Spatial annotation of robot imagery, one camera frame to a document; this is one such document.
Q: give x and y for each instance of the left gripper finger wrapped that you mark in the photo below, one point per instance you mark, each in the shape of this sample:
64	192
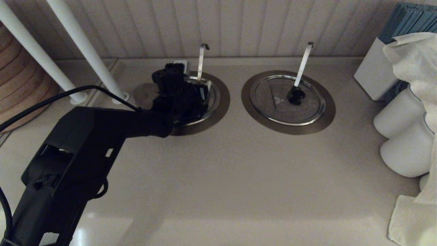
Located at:
207	90
182	66

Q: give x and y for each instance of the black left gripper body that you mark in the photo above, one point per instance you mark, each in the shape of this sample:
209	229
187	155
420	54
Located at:
181	99

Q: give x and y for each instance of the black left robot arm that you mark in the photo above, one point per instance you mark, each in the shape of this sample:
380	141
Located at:
85	136

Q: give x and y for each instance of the white metal support pole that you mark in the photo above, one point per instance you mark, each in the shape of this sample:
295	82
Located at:
82	41
30	44

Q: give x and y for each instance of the stacked wooden steamer baskets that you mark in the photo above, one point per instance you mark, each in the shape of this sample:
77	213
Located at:
17	78

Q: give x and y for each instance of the white box holder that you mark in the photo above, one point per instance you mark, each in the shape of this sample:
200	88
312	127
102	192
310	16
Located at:
375	71

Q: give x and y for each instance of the white cylindrical container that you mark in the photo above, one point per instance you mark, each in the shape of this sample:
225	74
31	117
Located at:
397	116
423	181
408	153

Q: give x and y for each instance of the white woven cloth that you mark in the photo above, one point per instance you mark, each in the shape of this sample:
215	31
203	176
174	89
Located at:
413	58

